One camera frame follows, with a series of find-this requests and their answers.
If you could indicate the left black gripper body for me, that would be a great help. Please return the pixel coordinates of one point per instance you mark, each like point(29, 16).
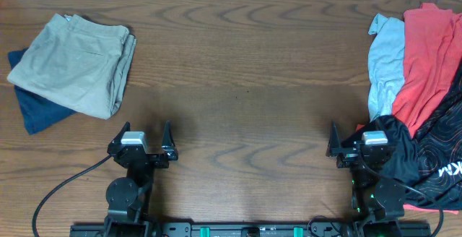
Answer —
point(158, 162)

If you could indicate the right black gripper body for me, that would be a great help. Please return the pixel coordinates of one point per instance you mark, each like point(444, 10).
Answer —
point(346, 157)

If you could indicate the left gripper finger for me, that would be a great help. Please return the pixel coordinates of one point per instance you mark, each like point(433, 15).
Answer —
point(117, 140)
point(167, 137)

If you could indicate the black patterned cycling jersey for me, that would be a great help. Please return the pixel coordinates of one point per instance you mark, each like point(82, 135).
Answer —
point(430, 161)

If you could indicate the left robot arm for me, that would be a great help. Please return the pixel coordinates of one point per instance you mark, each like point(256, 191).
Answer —
point(128, 197)

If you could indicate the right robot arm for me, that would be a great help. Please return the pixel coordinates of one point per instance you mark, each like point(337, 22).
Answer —
point(377, 201)

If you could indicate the folded khaki trousers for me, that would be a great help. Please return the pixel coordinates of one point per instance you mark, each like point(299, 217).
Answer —
point(78, 64)

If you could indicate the folded navy blue garment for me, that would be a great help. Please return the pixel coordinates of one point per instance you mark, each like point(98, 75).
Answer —
point(39, 113)

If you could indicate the light grey t-shirt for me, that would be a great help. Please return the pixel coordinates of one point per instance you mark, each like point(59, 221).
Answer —
point(385, 64)

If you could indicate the red t-shirt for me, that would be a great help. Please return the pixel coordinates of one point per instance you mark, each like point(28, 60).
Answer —
point(431, 58)

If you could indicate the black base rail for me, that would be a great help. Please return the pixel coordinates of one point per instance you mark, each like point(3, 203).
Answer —
point(314, 228)

